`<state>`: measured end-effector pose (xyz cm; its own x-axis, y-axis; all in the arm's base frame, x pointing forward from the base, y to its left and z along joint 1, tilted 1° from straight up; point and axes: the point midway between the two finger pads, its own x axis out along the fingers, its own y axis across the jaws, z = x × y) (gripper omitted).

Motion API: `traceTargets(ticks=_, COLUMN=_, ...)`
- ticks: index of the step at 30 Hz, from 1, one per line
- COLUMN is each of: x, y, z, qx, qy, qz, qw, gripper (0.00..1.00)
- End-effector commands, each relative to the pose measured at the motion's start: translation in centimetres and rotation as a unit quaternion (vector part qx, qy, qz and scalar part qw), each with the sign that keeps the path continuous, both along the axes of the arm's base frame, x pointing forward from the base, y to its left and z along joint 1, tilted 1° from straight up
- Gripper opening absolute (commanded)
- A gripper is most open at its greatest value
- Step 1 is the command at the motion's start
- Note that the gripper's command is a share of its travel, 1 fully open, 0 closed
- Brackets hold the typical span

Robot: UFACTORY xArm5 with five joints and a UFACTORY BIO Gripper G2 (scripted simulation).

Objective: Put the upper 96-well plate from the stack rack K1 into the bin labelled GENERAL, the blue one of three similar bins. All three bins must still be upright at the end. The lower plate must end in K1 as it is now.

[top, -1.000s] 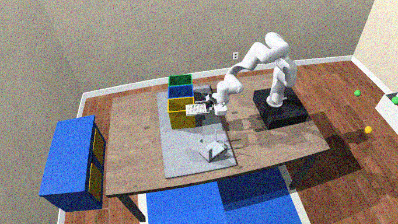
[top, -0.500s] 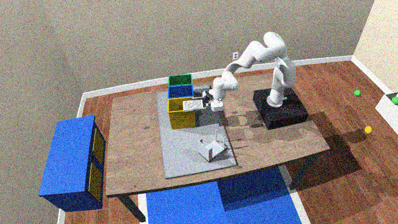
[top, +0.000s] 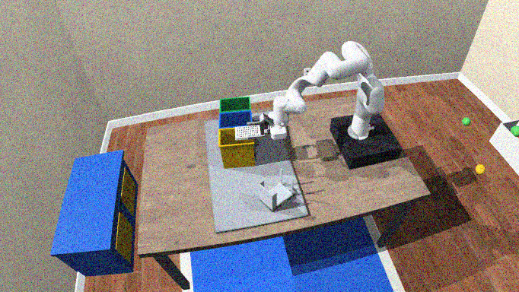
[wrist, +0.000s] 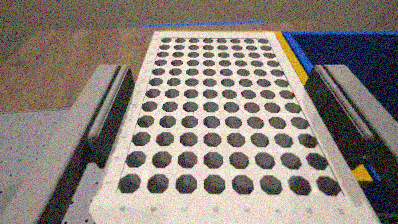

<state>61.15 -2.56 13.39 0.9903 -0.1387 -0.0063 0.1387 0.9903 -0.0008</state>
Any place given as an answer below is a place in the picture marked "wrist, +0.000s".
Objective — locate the blue open bin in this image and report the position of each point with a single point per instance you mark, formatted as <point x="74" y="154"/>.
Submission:
<point x="372" y="56"/>

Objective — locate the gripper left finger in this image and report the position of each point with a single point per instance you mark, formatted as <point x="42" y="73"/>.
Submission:
<point x="86" y="135"/>

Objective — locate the yellow recycle bin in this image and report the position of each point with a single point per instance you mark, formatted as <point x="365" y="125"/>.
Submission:
<point x="362" y="176"/>

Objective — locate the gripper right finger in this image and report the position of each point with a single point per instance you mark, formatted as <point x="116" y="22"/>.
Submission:
<point x="364" y="132"/>

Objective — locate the light grey flat plate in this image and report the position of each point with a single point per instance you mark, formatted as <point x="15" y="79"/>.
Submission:
<point x="23" y="137"/>

